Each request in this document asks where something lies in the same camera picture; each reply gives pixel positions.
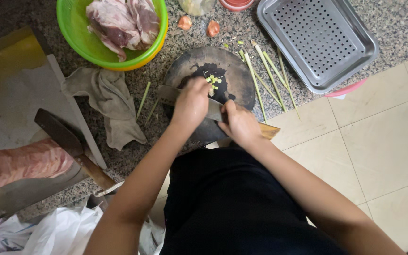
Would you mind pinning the person's right hand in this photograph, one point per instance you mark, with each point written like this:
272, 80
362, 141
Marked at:
241, 124

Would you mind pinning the person's left hand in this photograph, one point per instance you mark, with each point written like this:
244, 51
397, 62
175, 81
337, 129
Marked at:
189, 104

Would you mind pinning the person's right fingers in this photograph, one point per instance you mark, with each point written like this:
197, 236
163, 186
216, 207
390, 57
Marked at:
228, 112

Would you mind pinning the person's left fingers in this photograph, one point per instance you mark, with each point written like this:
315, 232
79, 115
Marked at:
203, 85

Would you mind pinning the lemongrass stalk stub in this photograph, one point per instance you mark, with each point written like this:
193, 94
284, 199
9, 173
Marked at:
211, 92

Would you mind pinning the pile of chopped lemongrass pieces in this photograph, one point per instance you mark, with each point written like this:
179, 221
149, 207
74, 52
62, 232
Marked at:
214, 80

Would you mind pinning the round dark wooden chopping board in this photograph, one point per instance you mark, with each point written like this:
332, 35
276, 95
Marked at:
237, 76

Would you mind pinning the green lemongrass stalk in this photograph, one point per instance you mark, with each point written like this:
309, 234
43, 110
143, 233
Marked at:
152, 112
284, 69
143, 99
255, 86
266, 88
283, 83
269, 76

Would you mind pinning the orange peeled shallot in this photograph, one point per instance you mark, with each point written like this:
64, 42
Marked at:
213, 29
185, 22

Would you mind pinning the yellow plastic basin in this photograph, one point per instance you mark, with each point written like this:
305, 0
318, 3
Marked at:
151, 56

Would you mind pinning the clear glass jar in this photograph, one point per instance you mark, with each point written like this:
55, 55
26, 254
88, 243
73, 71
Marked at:
197, 6

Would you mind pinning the small raw meat piece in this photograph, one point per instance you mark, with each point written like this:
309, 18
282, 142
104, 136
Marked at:
145, 19

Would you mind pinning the red plastic container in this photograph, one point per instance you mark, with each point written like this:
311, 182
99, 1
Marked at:
236, 4

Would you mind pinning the person's black clothing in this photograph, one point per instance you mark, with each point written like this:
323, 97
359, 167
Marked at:
232, 205

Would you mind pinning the grey kitchen cloth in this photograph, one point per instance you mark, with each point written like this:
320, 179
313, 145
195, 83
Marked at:
112, 102

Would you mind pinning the large raw meat piece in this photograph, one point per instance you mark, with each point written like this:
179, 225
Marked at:
113, 26

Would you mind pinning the perforated stainless steel tray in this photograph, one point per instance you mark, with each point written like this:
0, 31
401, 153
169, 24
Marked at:
317, 42

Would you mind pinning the pink plastic basket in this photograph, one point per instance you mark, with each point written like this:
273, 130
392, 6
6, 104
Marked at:
347, 88

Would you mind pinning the green plastic colander basket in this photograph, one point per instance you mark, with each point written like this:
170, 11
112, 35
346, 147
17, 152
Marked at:
83, 42

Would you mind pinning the large flat steel tray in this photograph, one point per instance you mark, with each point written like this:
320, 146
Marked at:
12, 106

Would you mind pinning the raw pork belly slab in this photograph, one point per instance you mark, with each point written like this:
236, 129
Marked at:
19, 163

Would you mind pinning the white plastic bags heap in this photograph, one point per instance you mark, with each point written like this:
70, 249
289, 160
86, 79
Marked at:
62, 230

